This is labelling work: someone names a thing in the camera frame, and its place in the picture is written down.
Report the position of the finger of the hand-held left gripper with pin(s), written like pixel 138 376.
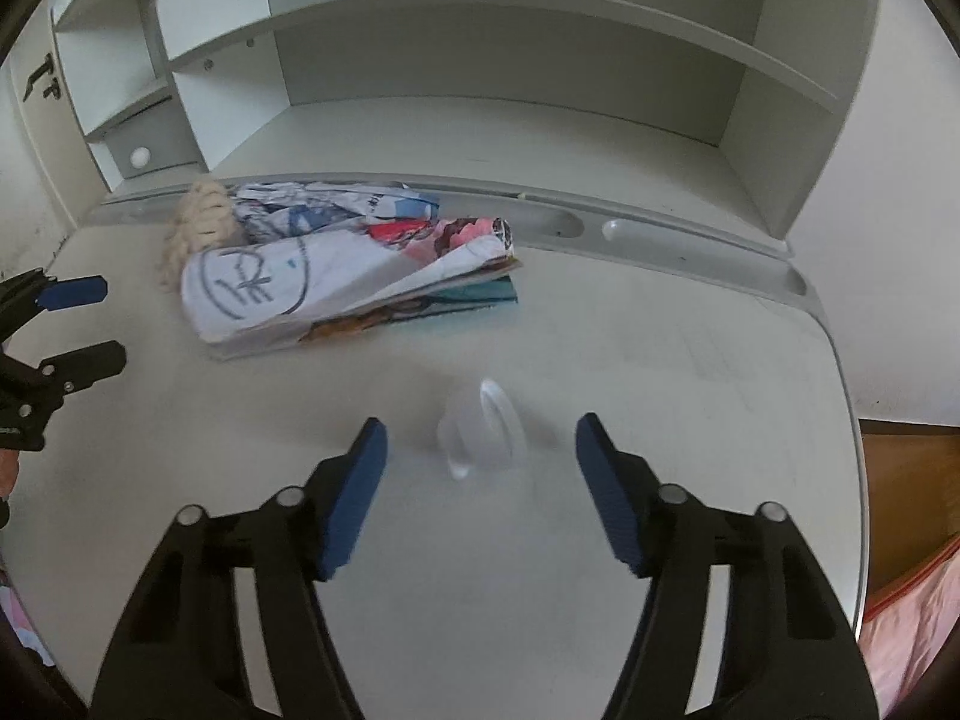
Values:
pixel 75 292
pixel 94 361

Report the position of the grey drawer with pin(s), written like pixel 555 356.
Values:
pixel 169 154

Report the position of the colourful illustrated magazine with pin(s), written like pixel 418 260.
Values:
pixel 315 206

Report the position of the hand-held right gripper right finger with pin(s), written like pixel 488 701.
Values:
pixel 607 495

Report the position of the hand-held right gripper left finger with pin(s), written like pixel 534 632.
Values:
pixel 352 502

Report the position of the white drawer knob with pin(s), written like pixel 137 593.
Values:
pixel 139 157

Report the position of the teal book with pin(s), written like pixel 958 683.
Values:
pixel 480 300

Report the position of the pink plastic bag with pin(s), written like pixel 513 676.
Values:
pixel 915 630

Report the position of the clear plastic cup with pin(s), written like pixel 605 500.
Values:
pixel 480 435

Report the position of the curled scribbled picture booklet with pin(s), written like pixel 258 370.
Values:
pixel 247 285

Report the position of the white shelf unit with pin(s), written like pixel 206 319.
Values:
pixel 487 52

